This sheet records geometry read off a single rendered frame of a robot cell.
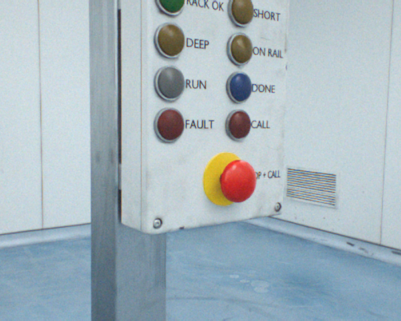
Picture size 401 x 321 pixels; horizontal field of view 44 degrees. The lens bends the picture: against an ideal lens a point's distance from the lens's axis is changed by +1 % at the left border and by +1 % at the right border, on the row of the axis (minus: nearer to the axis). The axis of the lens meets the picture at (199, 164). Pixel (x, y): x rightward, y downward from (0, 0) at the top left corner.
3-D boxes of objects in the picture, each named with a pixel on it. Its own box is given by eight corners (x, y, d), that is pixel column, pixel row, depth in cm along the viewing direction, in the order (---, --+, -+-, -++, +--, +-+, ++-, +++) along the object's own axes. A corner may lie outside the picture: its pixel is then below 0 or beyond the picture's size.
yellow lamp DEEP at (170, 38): (186, 57, 42) (187, 25, 42) (160, 54, 41) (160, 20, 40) (181, 58, 43) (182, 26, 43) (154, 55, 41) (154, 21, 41)
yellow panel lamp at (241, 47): (254, 64, 47) (255, 35, 47) (232, 62, 45) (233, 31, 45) (248, 65, 48) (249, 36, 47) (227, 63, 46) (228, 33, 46)
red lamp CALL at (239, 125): (252, 139, 48) (253, 110, 48) (230, 139, 46) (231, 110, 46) (246, 138, 48) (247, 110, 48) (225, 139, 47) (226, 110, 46)
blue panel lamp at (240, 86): (253, 101, 47) (254, 73, 47) (232, 101, 46) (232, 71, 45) (248, 101, 48) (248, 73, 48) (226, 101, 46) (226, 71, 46)
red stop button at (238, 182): (260, 201, 46) (261, 159, 46) (227, 206, 44) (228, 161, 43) (229, 195, 50) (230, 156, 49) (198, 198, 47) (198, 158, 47)
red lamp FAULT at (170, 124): (186, 140, 43) (186, 109, 43) (159, 141, 41) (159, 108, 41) (180, 140, 44) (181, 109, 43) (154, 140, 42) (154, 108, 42)
